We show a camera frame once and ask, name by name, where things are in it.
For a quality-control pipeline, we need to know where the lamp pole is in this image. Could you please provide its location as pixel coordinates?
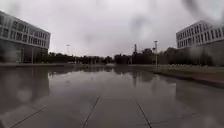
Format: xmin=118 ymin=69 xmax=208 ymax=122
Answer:
xmin=65 ymin=43 xmax=71 ymax=64
xmin=153 ymin=40 xmax=159 ymax=69

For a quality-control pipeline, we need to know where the wet grey paved plaza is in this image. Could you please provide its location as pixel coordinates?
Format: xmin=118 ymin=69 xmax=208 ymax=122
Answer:
xmin=0 ymin=65 xmax=224 ymax=128

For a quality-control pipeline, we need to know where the long pale building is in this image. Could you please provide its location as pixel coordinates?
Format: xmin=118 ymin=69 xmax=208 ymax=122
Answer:
xmin=0 ymin=10 xmax=52 ymax=64

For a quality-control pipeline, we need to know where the row of trees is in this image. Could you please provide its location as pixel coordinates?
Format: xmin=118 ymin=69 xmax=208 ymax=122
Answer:
xmin=33 ymin=47 xmax=214 ymax=66

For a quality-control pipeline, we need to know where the thin tower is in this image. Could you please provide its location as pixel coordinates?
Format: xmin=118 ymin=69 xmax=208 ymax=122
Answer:
xmin=133 ymin=43 xmax=138 ymax=56

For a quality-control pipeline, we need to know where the grass strip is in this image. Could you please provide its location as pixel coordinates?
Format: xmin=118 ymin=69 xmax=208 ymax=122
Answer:
xmin=129 ymin=64 xmax=224 ymax=84

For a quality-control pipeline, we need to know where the white building with grid windows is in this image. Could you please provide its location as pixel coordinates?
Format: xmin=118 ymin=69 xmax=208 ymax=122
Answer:
xmin=175 ymin=19 xmax=224 ymax=66

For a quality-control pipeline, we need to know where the dark kerb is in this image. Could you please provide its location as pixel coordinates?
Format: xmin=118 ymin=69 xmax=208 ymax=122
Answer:
xmin=149 ymin=68 xmax=224 ymax=90

